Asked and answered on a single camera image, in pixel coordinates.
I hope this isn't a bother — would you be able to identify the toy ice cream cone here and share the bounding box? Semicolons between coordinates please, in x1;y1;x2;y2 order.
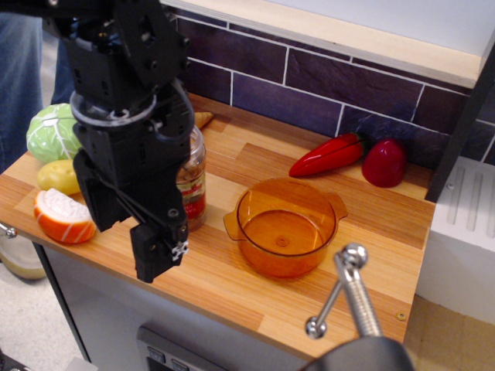
194;111;214;129

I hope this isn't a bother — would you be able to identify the dark red toy pepper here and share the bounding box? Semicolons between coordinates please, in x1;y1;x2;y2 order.
362;138;407;188

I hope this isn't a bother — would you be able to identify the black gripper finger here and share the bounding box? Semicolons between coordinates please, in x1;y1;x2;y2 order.
73;150;130;232
130;218;189;284

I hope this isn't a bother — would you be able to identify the orange transparent plastic pot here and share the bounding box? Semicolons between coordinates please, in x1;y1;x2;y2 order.
224;179;348;278

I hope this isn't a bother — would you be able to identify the small metal knob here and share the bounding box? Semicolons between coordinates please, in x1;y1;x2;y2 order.
0;223;18;239

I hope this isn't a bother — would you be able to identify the pale wooden shelf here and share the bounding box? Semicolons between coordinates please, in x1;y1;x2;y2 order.
163;1;493;88

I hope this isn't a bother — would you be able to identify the orange salmon sushi toy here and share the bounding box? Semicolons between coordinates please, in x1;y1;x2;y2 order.
34;189;96;243

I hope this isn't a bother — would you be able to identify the green toy cabbage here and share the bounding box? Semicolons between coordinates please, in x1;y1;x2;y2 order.
26;103;81;164

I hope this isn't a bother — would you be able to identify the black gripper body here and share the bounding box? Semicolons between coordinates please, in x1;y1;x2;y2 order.
71;80;193;225

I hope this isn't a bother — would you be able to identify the clear almond spice jar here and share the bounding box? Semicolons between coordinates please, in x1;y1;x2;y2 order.
176;127;207;231

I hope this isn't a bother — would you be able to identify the person in blue jeans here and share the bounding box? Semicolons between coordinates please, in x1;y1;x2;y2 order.
0;11;77;281

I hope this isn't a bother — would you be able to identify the grey oven control panel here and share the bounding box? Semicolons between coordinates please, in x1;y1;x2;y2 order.
136;326;224;371

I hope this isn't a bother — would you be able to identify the white toy sink unit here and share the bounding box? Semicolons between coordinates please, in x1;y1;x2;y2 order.
416;157;494;323

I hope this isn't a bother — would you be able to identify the yellow toy potato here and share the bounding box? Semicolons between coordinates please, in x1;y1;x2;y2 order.
37;159;80;196

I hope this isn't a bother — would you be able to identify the red toy chili pepper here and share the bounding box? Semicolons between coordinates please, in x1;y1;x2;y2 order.
289;132;368;177

